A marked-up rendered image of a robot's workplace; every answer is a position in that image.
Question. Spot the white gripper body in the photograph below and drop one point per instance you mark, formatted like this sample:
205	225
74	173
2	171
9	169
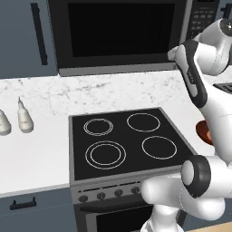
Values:
172	54

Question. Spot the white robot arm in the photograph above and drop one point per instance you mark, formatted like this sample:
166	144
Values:
208	51

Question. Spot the black and grey microwave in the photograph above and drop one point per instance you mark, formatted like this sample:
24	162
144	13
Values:
120	70

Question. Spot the black microwave door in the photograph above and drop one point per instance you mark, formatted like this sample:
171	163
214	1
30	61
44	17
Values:
120	30

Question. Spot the grey-blue cupboard door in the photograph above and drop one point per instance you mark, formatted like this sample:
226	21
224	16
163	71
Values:
226	3
18	39

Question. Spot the red-brown bowl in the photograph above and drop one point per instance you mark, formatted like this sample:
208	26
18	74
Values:
204	131

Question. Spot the grey oven door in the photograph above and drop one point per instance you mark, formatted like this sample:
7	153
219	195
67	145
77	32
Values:
120	220

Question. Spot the dark grey appliance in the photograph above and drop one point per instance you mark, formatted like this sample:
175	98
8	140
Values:
224	87

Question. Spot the black hob stove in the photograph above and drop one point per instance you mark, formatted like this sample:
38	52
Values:
127	142

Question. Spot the dark stove knob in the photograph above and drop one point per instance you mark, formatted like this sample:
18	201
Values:
83	198
101	196
135	190
118	192

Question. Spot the white bottle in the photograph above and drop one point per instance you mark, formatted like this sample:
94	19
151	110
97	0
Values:
24	119
4	123

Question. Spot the grey-blue drawer front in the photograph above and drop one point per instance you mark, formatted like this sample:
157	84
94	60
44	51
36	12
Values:
36	217

